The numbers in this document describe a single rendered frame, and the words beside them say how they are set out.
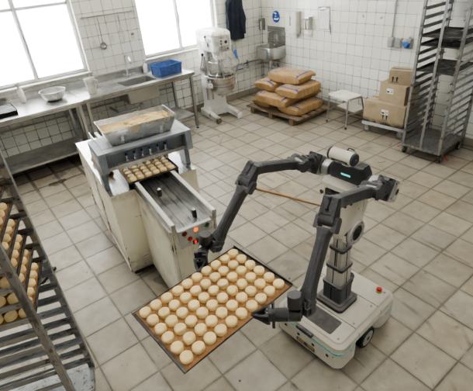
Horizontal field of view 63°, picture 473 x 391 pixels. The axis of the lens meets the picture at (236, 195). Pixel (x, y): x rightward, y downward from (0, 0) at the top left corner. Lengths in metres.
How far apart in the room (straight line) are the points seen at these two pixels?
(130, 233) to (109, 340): 0.81
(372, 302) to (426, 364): 0.48
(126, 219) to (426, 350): 2.32
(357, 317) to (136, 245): 1.78
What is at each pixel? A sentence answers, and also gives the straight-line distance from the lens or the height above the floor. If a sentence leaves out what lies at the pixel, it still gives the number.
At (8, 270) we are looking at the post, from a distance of 1.70.
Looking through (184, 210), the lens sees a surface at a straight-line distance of 2.65.
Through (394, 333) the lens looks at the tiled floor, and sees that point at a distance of 3.01.
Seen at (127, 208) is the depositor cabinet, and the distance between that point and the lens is 3.10.
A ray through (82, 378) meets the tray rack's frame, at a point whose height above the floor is 0.15.
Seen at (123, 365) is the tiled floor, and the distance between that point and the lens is 2.94.
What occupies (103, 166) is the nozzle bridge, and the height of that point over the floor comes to 1.09.
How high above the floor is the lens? 2.27
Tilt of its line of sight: 31 degrees down
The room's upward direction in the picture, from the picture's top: 5 degrees counter-clockwise
